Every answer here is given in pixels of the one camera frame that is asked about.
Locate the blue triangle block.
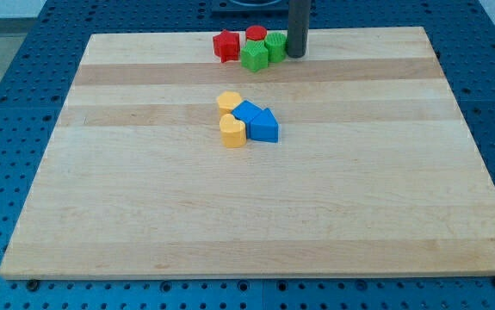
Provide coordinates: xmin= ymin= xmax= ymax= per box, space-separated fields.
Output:
xmin=249 ymin=108 xmax=279 ymax=143

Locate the yellow hexagon block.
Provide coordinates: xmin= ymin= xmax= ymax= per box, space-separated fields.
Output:
xmin=216 ymin=91 xmax=244 ymax=116

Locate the red circle block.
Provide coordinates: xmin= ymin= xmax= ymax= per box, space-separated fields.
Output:
xmin=245 ymin=25 xmax=268 ymax=41

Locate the green star block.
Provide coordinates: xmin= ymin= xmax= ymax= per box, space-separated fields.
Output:
xmin=240 ymin=40 xmax=269 ymax=72

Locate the blue cube block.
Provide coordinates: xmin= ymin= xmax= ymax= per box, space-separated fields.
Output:
xmin=232 ymin=100 xmax=263 ymax=139

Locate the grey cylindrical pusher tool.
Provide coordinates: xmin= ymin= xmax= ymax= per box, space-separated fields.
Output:
xmin=287 ymin=0 xmax=311 ymax=59

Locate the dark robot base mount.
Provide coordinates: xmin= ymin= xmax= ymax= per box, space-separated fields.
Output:
xmin=211 ymin=0 xmax=288 ymax=14

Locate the red star block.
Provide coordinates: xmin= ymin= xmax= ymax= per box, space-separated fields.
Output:
xmin=213 ymin=29 xmax=240 ymax=63

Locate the yellow heart block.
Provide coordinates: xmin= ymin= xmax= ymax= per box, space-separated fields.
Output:
xmin=219 ymin=114 xmax=246 ymax=148

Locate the wooden board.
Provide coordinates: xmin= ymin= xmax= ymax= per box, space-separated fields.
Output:
xmin=0 ymin=27 xmax=495 ymax=280

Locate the green circle block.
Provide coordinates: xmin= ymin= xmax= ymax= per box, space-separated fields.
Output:
xmin=264 ymin=33 xmax=287 ymax=63

